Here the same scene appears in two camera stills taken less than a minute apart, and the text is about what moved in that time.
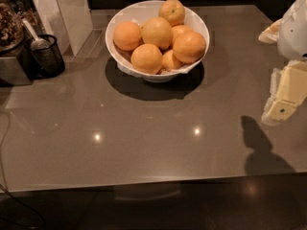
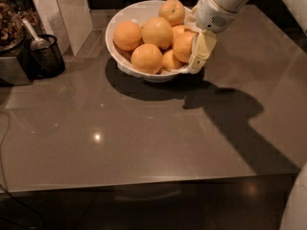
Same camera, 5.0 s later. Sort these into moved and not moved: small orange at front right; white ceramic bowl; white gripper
Moved: white gripper
Not moved: small orange at front right; white ceramic bowl
